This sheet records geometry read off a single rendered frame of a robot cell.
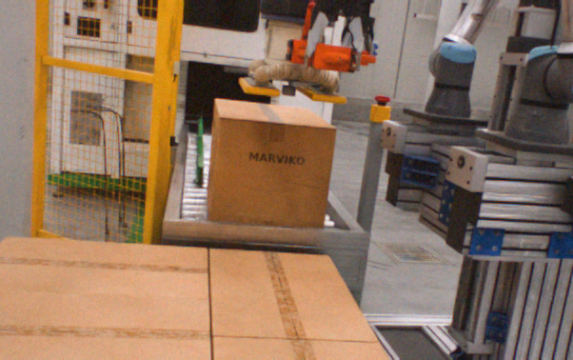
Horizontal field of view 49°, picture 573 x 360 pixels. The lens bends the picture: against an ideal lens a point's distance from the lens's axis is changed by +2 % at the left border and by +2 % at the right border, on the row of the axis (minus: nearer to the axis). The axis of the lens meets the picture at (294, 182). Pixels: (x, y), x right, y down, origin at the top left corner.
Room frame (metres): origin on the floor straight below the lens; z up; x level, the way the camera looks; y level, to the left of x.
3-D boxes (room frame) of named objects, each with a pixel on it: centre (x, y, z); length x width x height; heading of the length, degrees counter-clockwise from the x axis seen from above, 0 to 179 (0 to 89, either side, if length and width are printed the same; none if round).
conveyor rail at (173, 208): (3.07, 0.59, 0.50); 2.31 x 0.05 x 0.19; 10
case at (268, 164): (2.34, 0.13, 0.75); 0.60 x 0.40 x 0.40; 10
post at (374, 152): (2.63, -0.33, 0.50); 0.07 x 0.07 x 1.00; 10
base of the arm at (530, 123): (1.61, -0.60, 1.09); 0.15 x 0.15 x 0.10
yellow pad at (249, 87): (1.89, 0.15, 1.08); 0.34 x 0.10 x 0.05; 9
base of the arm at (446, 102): (2.09, -0.48, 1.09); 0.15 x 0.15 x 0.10
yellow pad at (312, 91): (1.92, -0.04, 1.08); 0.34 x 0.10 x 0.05; 9
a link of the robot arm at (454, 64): (2.10, -0.48, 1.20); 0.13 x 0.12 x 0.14; 0
